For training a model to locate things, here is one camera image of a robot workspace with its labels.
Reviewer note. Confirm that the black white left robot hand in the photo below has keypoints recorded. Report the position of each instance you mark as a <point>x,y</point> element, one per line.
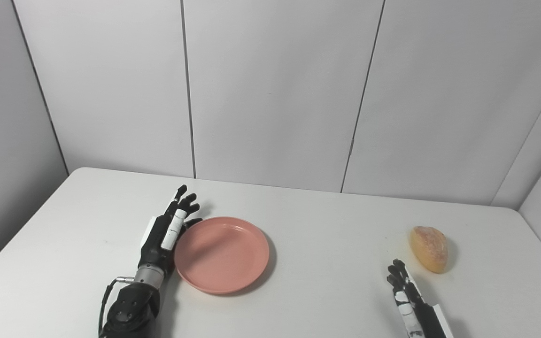
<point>155,249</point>

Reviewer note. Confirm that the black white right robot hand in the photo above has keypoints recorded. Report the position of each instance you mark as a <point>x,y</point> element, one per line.
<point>416,314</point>

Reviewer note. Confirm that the pink round plate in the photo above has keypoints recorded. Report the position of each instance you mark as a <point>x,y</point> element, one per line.
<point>221,256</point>

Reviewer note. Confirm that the golden bread roll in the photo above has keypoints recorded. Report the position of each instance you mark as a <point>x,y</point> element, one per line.
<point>430,249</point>

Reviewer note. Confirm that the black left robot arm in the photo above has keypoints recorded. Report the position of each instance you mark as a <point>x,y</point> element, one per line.
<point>132,305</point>

